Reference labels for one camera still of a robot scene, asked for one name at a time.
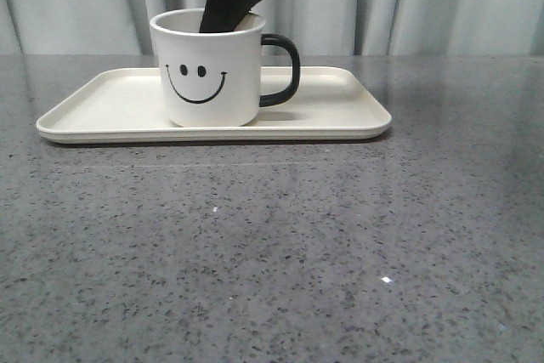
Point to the white smiley mug black handle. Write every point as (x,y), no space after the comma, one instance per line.
(214,79)

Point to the grey-green pleated curtain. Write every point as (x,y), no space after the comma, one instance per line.
(318,27)

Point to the cream rectangular plastic tray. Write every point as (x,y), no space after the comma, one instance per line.
(125,106)

